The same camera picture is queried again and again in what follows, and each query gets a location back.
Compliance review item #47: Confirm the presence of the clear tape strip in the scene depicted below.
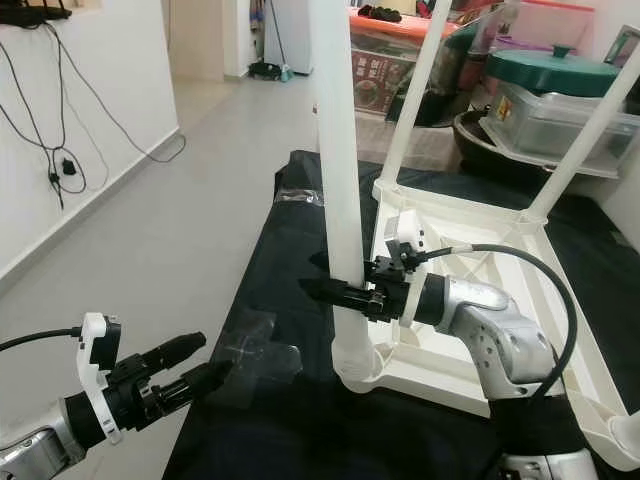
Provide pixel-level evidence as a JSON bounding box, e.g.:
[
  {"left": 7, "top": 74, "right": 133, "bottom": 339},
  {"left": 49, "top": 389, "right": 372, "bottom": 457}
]
[{"left": 272, "top": 187, "right": 326, "bottom": 207}]

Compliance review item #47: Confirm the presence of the white appliance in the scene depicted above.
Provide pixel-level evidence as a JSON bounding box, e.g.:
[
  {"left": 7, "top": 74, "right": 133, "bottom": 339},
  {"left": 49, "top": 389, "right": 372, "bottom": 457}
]
[{"left": 265, "top": 0, "right": 316, "bottom": 74}]

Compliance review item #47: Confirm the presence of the black wok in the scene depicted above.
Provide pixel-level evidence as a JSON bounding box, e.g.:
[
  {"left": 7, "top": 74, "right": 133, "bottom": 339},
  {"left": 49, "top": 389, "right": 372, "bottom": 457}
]
[{"left": 455, "top": 108, "right": 541, "bottom": 177}]

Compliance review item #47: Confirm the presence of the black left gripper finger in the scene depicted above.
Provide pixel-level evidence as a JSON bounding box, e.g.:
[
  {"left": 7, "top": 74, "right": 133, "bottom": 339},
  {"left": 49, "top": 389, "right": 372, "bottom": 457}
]
[
  {"left": 175, "top": 360, "right": 233, "bottom": 406},
  {"left": 150, "top": 332, "right": 209, "bottom": 369}
]

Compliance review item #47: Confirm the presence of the low translucent storage box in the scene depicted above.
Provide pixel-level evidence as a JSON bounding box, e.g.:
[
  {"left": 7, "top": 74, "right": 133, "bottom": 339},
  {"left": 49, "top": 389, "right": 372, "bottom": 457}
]
[{"left": 345, "top": 105, "right": 461, "bottom": 171}]

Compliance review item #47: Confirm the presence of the black router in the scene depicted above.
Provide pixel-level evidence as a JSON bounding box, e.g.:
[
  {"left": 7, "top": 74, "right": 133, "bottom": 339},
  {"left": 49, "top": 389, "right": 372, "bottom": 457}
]
[{"left": 0, "top": 0, "right": 73, "bottom": 26}]

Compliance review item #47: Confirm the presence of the clear plastic container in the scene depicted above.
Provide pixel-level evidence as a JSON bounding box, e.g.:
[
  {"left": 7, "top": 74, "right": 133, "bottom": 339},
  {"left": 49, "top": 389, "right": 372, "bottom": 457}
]
[{"left": 480, "top": 85, "right": 626, "bottom": 179}]

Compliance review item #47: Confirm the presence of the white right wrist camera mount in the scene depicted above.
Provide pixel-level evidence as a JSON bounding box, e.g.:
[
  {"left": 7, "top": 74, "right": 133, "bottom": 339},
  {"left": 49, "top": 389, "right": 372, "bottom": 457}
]
[{"left": 380, "top": 210, "right": 431, "bottom": 327}]

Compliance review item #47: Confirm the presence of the green cooking pot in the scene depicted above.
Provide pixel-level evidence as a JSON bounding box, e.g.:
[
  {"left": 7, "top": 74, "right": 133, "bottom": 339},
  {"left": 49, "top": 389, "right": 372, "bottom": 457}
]
[{"left": 485, "top": 45, "right": 621, "bottom": 99}]

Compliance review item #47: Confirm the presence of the black wall cable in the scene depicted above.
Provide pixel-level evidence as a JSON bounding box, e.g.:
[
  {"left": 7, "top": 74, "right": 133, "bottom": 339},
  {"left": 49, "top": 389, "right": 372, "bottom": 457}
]
[{"left": 50, "top": 25, "right": 189, "bottom": 166}]

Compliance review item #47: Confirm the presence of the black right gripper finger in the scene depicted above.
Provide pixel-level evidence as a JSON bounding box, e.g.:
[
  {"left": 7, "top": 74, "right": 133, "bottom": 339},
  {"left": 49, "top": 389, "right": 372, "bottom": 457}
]
[{"left": 300, "top": 278, "right": 371, "bottom": 313}]

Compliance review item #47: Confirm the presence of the black tablecloth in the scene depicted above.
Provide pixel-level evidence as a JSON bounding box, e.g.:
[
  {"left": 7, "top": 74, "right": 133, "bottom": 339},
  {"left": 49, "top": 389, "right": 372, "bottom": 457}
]
[{"left": 163, "top": 150, "right": 640, "bottom": 480}]

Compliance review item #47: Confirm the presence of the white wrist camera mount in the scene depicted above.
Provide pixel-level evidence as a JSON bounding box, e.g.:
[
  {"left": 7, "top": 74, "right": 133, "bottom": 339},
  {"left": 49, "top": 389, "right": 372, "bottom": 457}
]
[
  {"left": 78, "top": 312, "right": 125, "bottom": 447},
  {"left": 380, "top": 210, "right": 431, "bottom": 327}
]

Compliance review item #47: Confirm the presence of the red printed carton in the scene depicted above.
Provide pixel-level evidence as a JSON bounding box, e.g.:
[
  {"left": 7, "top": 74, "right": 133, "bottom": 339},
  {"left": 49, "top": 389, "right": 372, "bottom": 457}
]
[{"left": 352, "top": 50, "right": 401, "bottom": 117}]

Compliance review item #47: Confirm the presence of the white plastic table leg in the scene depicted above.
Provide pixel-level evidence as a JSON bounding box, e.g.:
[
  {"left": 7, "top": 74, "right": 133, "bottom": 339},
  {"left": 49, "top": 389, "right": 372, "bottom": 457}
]
[
  {"left": 308, "top": 0, "right": 389, "bottom": 393},
  {"left": 375, "top": 0, "right": 456, "bottom": 191},
  {"left": 525, "top": 55, "right": 640, "bottom": 223}
]

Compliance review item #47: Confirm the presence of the large grey tape patch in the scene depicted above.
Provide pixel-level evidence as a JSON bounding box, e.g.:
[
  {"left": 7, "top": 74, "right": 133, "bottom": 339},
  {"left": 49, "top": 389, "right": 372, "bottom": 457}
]
[{"left": 215, "top": 312, "right": 303, "bottom": 401}]

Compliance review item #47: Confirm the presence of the broom with dustpan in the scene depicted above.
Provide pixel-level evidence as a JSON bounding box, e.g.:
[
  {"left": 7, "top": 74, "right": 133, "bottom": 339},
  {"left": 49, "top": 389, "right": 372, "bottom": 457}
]
[{"left": 248, "top": 0, "right": 296, "bottom": 83}]

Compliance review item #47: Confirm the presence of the pink plastic box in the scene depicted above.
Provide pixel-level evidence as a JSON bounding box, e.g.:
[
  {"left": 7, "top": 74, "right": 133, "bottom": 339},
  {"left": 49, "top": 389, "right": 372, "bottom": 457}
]
[{"left": 510, "top": 0, "right": 597, "bottom": 51}]

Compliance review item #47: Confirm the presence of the white plastic children table top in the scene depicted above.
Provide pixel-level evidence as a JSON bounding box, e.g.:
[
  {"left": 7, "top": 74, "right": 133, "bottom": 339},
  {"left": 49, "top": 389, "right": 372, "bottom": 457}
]
[{"left": 335, "top": 178, "right": 640, "bottom": 471}]

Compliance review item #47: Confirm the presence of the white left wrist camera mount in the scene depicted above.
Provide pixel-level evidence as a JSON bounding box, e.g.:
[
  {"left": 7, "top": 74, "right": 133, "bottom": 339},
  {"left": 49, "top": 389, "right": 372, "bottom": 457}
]
[{"left": 78, "top": 312, "right": 125, "bottom": 447}]

